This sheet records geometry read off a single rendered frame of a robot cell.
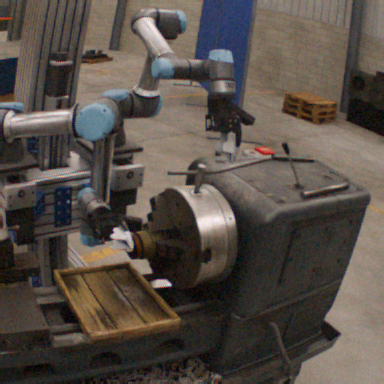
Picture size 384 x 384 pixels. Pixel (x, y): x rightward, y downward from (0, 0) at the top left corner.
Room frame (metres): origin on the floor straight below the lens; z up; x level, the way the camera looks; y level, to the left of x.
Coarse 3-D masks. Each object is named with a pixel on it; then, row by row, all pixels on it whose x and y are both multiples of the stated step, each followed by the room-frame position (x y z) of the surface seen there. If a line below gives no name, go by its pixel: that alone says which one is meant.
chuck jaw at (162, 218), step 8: (152, 200) 1.31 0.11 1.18; (160, 200) 1.31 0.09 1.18; (152, 208) 1.31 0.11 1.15; (160, 208) 1.29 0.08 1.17; (168, 208) 1.30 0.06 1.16; (152, 216) 1.26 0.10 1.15; (160, 216) 1.27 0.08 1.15; (168, 216) 1.29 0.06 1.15; (144, 224) 1.26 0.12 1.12; (152, 224) 1.24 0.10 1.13; (160, 224) 1.26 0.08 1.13; (168, 224) 1.27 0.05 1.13; (152, 232) 1.24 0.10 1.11
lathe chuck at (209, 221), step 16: (160, 192) 1.36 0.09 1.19; (176, 192) 1.28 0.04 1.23; (208, 192) 1.30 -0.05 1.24; (176, 208) 1.27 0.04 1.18; (192, 208) 1.21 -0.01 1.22; (208, 208) 1.23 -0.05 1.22; (176, 224) 1.26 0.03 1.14; (192, 224) 1.20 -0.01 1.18; (208, 224) 1.19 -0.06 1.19; (224, 224) 1.21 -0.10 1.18; (192, 240) 1.19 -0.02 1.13; (208, 240) 1.16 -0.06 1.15; (224, 240) 1.19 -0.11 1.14; (224, 256) 1.18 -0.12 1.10; (176, 272) 1.23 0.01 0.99; (192, 272) 1.16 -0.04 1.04; (208, 272) 1.16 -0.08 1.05
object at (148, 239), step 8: (136, 232) 1.21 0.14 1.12; (144, 232) 1.21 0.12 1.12; (136, 240) 1.17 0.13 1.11; (144, 240) 1.18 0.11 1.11; (152, 240) 1.19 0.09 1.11; (136, 248) 1.16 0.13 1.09; (144, 248) 1.17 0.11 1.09; (152, 248) 1.18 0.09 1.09; (136, 256) 1.16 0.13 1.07; (144, 256) 1.17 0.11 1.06; (152, 256) 1.19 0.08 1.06
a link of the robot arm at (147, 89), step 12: (168, 12) 1.79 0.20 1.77; (180, 12) 1.83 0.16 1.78; (156, 24) 1.75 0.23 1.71; (168, 24) 1.78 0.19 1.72; (180, 24) 1.81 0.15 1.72; (168, 36) 1.80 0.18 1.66; (144, 72) 1.86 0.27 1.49; (144, 84) 1.87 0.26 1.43; (156, 84) 1.88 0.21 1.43; (144, 96) 1.86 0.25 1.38; (156, 96) 1.89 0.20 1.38; (144, 108) 1.87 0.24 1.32; (156, 108) 1.90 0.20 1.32
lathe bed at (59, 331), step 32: (32, 288) 1.13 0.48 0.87; (160, 288) 1.31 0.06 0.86; (192, 288) 1.38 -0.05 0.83; (64, 320) 1.10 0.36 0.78; (192, 320) 1.14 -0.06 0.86; (224, 320) 1.22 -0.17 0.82; (64, 352) 0.90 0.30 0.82; (96, 352) 0.96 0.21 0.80; (128, 352) 1.02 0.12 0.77; (160, 352) 1.11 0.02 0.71; (192, 352) 1.15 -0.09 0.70
